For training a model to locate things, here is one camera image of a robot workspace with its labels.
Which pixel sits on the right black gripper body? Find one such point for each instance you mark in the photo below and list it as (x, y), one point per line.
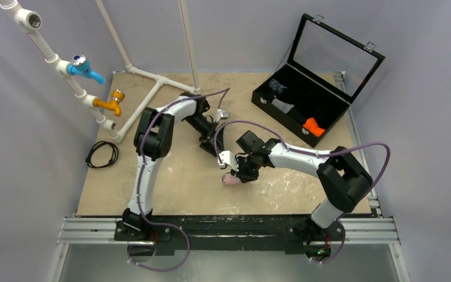
(243, 167)

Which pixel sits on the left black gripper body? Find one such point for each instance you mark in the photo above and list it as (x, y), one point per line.
(208, 137)

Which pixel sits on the pink underwear navy trim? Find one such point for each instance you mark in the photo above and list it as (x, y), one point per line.
(230, 180)

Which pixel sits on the black box with glass lid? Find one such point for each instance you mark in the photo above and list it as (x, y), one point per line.
(324, 71)

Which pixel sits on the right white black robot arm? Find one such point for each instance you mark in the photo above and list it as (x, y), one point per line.
(344, 180)

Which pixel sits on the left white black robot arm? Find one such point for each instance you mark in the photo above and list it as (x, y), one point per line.
(153, 140)

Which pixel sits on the grey striped rolled sock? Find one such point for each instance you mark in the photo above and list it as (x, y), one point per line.
(282, 106)

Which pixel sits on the orange rolled cloth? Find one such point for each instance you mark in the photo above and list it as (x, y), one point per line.
(312, 126)

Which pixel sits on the dark patterned rolled sock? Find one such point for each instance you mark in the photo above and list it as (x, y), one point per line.
(276, 86)

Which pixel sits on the orange faucet tap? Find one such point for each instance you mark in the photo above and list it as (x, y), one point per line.
(113, 104)

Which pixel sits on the blue faucet tap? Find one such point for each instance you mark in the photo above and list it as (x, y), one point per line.
(80, 65)

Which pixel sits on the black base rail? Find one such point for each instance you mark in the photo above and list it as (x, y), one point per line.
(288, 233)

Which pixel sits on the aluminium frame rails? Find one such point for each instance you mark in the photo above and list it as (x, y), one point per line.
(188, 186)

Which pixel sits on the white PVC pipe frame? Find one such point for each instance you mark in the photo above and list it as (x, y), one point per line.
(30, 22)

